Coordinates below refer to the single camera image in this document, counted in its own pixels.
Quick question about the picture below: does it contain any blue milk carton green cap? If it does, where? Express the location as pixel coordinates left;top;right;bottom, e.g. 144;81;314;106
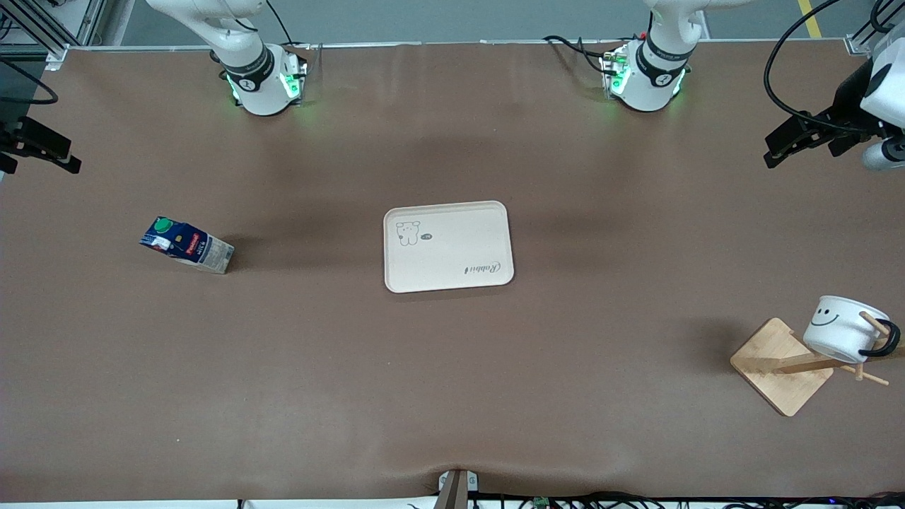
139;216;236;275

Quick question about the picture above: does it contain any white smiley mug black handle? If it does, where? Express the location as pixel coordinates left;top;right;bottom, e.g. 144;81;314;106
802;295;903;365

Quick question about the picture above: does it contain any wooden cup rack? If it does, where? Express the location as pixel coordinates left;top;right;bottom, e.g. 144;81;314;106
730;311;905;418

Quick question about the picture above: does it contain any cream tray with Rabbit print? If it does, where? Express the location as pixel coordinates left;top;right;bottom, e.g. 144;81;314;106
383;201;515;294

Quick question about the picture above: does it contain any aluminium frame profile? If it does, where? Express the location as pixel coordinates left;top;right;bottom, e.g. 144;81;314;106
844;0;905;56
0;0;136;69

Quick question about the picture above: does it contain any black left arm base cable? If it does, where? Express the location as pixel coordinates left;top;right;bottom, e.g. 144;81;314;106
542;34;617;76

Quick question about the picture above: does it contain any black arm base cable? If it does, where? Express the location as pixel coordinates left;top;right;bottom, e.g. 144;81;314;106
264;0;313;80
542;34;617;76

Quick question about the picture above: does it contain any black right arm base cable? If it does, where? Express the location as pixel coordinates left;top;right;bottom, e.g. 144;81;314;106
264;0;313;80

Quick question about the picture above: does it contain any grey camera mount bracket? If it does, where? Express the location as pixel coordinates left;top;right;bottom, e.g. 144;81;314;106
436;468;479;509

